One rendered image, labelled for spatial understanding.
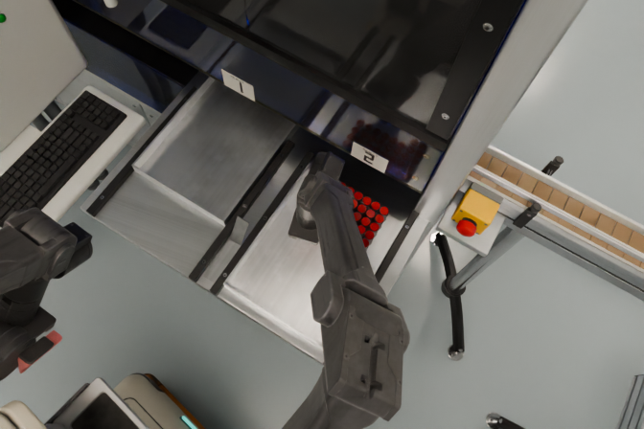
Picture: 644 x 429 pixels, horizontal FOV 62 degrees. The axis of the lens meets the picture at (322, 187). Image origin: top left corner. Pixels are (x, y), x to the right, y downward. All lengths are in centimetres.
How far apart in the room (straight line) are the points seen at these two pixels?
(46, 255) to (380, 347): 43
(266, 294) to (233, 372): 90
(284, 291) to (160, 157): 44
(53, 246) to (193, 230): 54
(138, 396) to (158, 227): 70
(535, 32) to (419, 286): 154
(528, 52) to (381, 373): 44
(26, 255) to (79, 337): 148
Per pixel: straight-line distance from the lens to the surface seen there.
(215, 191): 128
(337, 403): 57
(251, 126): 135
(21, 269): 75
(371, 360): 59
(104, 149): 149
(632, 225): 137
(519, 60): 78
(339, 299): 60
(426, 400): 210
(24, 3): 142
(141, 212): 130
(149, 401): 183
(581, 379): 230
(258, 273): 121
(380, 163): 115
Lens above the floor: 205
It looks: 66 degrees down
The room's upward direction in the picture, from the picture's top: 6 degrees clockwise
